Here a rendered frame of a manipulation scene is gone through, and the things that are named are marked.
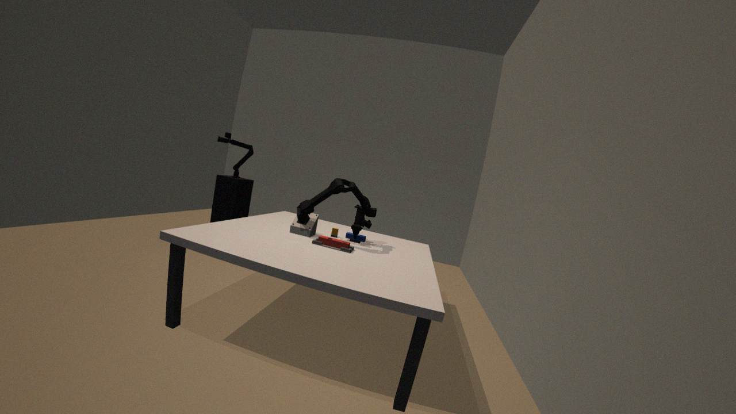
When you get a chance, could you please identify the red long block with rectangular sockets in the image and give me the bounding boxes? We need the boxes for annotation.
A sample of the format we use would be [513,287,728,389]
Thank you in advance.
[318,236,350,249]

